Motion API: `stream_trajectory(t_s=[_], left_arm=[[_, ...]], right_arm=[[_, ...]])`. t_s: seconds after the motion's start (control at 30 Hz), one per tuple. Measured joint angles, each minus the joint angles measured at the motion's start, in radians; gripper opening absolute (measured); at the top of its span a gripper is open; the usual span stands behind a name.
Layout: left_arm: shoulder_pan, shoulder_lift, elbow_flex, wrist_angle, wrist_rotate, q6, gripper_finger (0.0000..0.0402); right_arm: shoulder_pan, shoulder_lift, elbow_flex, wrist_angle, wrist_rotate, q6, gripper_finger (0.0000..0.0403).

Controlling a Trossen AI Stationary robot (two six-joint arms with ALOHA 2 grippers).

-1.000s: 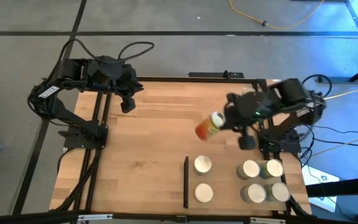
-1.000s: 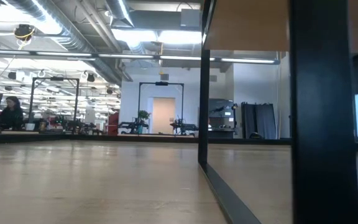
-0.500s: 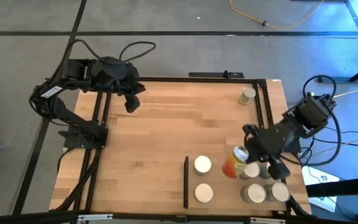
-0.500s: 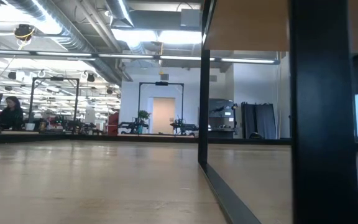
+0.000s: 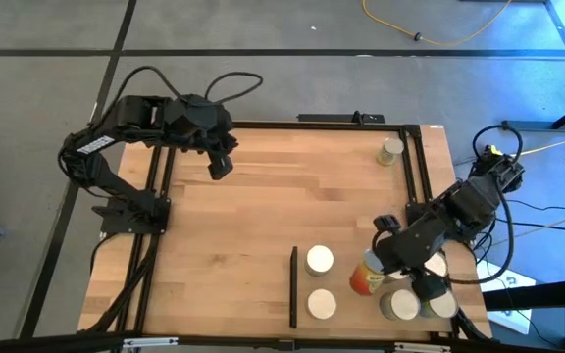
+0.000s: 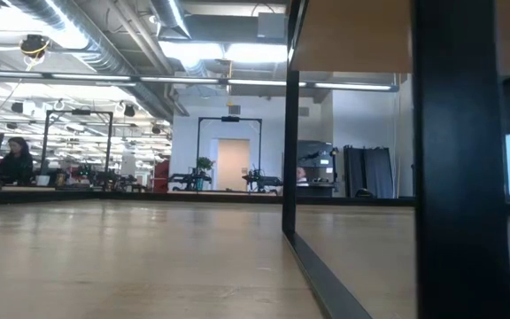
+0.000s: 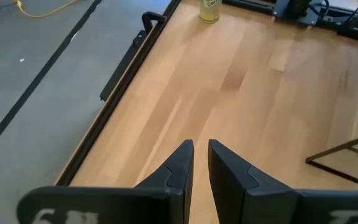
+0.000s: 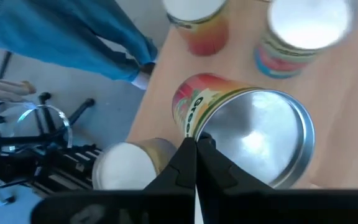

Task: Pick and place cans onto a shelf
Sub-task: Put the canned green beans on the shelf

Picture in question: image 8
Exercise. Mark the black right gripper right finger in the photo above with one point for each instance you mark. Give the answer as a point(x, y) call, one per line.
point(259, 208)

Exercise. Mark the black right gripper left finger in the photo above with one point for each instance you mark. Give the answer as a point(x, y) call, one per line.
point(166, 205)

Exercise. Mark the blue peas can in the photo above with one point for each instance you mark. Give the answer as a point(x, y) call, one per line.
point(123, 168)

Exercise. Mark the orange green beans can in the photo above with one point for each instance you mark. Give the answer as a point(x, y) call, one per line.
point(253, 130)

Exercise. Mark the orange red labelled can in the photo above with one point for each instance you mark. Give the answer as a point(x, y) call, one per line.
point(207, 37)

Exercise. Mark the blue tomatoes can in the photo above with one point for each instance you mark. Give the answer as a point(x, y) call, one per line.
point(306, 25)

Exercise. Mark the black office chair base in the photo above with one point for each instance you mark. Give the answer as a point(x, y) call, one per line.
point(45, 102)

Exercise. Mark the person's hand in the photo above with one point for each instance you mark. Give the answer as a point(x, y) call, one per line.
point(5, 88)

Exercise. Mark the person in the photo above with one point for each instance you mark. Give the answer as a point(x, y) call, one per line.
point(57, 37)

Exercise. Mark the black aluminium rig frame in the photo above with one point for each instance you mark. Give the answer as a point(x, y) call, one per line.
point(11, 165)

